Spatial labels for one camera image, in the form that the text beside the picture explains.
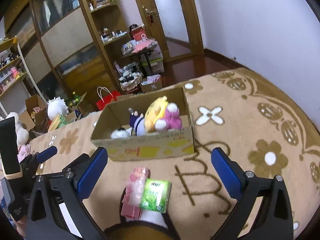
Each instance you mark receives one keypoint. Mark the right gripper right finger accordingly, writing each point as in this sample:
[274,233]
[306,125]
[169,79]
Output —
[274,218]

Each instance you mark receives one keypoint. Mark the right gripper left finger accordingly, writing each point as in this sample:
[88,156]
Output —
[56,210]

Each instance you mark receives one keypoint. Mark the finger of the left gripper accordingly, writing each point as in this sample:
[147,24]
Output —
[43,156]

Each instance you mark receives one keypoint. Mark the pink tissue pack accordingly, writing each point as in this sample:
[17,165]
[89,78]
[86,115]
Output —
[133,193]

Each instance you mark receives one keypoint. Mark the white fluffy duck plush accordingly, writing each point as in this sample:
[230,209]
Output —
[121,133]

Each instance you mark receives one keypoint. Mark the green tissue packet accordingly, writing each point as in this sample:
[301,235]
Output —
[156,195]

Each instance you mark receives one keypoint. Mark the purple-haired plush doll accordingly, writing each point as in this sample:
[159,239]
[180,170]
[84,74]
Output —
[136,122]

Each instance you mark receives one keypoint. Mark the yellow bear plush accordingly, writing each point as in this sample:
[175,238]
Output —
[154,112]

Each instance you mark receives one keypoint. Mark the pink strawberry bear plush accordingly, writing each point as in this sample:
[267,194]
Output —
[171,119]

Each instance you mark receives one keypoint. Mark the pink ruffled cloth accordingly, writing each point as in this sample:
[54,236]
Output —
[23,152]

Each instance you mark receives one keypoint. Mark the large white cow plush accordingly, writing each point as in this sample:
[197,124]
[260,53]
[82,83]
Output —
[21,133]

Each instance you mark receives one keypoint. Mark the open brown carton on floor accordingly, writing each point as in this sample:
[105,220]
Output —
[35,118]

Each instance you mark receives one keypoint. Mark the burger frog plush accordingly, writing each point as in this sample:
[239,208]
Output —
[57,123]

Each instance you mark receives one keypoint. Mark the white-haired round plush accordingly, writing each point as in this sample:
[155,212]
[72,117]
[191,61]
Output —
[55,107]

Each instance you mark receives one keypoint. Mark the green glass bottle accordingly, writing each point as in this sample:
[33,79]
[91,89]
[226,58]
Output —
[76,98]

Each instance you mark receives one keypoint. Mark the red paper gift bag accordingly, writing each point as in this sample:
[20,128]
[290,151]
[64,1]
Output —
[106,96]

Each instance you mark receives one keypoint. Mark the yellow figurine display shelf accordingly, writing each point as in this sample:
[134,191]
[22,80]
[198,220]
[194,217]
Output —
[14,67]

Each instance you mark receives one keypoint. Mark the open cardboard box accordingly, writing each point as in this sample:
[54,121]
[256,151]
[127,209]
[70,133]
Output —
[153,145]

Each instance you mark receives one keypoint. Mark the lace-trimmed basket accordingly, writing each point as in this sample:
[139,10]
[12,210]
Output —
[131,81]

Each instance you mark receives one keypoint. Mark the brown wooden wardrobe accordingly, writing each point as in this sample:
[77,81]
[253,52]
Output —
[70,45]

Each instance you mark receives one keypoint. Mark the small cardboard box on floor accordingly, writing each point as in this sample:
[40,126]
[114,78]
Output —
[151,83]

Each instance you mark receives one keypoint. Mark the small black side table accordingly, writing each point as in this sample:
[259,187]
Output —
[148,57]

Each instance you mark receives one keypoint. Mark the pink folded cloth on table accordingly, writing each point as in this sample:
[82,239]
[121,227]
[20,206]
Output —
[144,45]

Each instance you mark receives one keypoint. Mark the wooden door with glass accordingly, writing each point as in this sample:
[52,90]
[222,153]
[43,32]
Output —
[174,24]

